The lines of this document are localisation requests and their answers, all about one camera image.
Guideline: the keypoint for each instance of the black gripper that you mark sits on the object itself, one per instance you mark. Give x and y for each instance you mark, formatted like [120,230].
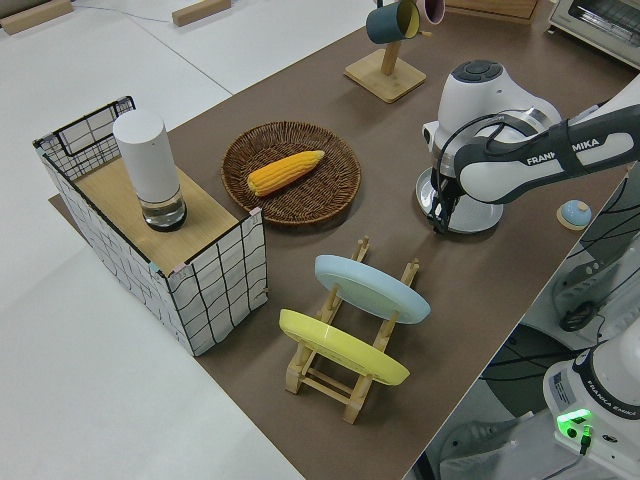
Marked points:
[450,185]

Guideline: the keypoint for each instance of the gray round plate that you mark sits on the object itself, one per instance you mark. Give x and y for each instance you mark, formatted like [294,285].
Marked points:
[425,195]

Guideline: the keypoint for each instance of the light blue plate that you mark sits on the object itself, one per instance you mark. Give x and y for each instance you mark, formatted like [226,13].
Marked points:
[370,290]

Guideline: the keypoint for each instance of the yellow plate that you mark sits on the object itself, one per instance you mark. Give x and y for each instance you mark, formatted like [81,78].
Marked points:
[340,345]

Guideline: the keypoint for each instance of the wooden plate rack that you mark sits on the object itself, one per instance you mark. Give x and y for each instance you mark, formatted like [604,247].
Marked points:
[320,385]

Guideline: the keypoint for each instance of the blue bell wooden base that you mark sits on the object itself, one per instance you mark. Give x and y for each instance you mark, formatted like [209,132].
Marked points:
[575,214]

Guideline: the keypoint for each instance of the brown table mat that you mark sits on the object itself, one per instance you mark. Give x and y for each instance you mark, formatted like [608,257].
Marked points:
[400,350]

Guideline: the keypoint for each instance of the brown wicker basket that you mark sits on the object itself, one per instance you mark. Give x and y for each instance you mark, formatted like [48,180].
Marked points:
[300,205]

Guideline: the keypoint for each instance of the wooden mug tree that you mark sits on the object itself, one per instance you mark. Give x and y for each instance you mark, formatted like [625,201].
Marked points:
[385,77]

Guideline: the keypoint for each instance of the yellow corn cob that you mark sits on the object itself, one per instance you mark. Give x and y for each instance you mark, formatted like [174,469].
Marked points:
[285,172]

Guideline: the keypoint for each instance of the dark teal mug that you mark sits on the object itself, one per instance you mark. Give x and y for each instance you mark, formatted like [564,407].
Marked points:
[385,22]

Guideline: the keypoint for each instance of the pink mug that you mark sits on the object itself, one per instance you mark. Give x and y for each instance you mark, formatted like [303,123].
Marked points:
[434,11]

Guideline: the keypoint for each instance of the white toaster oven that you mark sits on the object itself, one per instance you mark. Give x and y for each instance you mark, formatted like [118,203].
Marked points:
[600,30]

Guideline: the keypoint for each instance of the white cylinder clear base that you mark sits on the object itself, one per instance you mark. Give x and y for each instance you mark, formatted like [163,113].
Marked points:
[145,160]

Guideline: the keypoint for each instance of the wooden block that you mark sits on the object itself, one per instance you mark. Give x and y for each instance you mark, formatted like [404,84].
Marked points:
[200,12]
[35,15]

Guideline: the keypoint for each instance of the gray white robot pedestal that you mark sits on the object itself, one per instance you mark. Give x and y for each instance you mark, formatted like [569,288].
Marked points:
[480,435]

